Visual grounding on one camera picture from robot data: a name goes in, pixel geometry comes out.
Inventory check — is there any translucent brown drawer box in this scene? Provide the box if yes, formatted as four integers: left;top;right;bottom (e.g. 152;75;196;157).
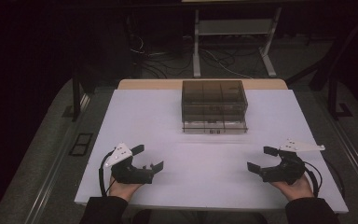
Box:
181;79;249;135

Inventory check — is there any black metal stand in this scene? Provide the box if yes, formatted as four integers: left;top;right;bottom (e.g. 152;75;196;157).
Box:
284;8;358;120

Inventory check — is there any person's right hand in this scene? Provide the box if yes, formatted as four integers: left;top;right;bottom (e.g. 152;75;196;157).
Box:
269;175;315;203

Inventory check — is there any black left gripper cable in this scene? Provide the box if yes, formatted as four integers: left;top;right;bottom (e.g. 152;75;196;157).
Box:
98;150;117;198

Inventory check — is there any person's left hand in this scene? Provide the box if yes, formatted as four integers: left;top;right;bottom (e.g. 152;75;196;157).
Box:
108;177;145;202

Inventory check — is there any grey metal stand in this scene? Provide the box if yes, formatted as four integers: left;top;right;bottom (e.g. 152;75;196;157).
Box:
192;7;282;78

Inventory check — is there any white table sheet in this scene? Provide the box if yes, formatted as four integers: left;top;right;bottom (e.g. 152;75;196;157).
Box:
74;89;350;215

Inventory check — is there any tangle of floor cables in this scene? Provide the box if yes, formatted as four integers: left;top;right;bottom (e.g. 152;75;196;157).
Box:
130;34;262;79

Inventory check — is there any black floor socket plate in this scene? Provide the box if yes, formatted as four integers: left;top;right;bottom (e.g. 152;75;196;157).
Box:
68;133;94;157

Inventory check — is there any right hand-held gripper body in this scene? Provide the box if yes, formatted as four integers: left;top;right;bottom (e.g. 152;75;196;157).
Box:
260;138;326;185

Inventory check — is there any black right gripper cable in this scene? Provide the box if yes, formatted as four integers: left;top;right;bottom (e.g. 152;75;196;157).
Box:
303;158;346;199

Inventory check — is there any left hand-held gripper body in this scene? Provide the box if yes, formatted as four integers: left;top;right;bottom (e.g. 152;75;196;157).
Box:
104;142;155;185

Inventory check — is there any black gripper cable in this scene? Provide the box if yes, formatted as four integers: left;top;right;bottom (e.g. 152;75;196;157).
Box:
303;158;346;199
98;150;117;198

